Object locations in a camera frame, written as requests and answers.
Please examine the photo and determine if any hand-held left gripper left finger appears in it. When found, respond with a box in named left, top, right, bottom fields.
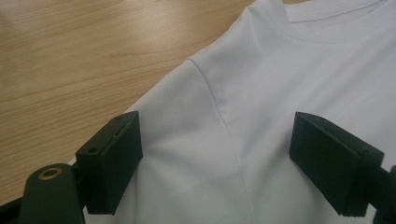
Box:
left=75, top=110, right=145, bottom=217

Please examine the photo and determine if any white t-shirt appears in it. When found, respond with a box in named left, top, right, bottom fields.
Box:
left=68, top=0, right=396, bottom=224

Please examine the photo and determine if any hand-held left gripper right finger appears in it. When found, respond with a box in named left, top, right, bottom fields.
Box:
left=289, top=111, right=386, bottom=217

